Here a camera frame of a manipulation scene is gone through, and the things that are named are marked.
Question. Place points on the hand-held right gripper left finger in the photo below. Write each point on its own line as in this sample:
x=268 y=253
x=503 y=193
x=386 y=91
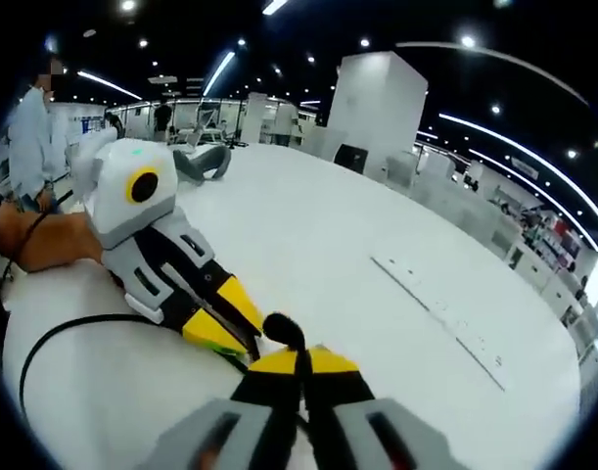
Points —
x=259 y=391

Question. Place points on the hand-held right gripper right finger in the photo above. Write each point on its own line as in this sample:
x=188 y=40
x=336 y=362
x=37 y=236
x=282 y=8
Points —
x=342 y=391

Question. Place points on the white desk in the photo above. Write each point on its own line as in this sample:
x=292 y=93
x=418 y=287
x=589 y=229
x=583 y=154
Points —
x=328 y=245

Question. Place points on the background shelves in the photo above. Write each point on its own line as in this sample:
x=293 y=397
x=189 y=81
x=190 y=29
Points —
x=555 y=240

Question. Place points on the grey headphones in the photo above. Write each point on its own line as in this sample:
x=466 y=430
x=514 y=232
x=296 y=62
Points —
x=215 y=159

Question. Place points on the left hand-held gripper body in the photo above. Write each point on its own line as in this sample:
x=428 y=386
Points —
x=142 y=215

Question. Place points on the dark office chair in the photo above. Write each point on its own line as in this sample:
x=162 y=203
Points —
x=350 y=159

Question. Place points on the wide white pillar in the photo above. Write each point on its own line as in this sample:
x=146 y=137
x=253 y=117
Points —
x=377 y=108

